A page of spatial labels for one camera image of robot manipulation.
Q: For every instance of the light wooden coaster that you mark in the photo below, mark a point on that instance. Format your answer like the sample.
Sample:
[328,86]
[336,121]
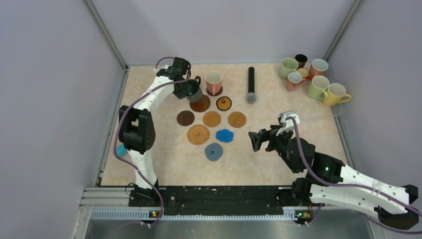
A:
[237,119]
[212,119]

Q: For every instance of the blue flower coaster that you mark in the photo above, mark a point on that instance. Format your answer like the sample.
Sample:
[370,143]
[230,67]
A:
[224,135]

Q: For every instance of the dark green mug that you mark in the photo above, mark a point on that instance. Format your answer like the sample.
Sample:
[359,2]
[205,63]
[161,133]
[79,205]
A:
[194,94]

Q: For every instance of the woven rattan coaster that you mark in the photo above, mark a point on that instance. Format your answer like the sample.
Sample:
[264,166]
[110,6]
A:
[198,134]

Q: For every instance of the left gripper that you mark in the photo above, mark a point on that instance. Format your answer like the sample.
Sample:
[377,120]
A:
[182,93]

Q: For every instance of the black microphone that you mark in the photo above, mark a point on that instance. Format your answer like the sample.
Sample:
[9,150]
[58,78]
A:
[251,96]

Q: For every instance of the dark brown wooden coaster bottom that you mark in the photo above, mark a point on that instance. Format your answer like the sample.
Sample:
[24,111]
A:
[185,118]

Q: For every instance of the small yellow cup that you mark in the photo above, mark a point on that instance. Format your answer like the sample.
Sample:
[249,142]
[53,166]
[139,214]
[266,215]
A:
[303,72]

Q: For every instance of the light green mug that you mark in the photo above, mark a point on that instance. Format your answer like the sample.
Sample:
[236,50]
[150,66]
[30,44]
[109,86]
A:
[288,65]

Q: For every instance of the small pink cup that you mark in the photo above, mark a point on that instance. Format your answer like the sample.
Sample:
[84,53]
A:
[294,79]

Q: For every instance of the black cup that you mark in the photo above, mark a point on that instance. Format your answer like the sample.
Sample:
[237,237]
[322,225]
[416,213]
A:
[301,59]

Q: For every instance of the orange face coaster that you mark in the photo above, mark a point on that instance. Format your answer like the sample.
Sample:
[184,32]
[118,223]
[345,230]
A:
[223,103]

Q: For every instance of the pale green cup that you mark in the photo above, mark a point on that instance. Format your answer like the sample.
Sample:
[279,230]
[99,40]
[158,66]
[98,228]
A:
[318,86]

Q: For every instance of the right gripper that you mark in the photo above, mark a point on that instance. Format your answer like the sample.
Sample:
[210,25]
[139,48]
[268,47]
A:
[263,135]

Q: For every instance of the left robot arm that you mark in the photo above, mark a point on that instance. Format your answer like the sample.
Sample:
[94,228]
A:
[136,129]

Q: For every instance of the grey blue coaster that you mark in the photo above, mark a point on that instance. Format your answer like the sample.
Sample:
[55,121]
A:
[213,152]

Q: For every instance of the yellow mug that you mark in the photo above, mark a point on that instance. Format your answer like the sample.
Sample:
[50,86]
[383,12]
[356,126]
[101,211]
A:
[336,94]

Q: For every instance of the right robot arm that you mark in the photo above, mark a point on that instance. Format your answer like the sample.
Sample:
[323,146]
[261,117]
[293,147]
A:
[329,181]

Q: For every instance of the brown ringed wooden coaster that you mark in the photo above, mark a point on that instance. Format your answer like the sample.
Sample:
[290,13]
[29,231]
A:
[201,106]

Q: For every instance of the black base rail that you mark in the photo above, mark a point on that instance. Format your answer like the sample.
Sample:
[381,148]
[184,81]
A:
[219,200]

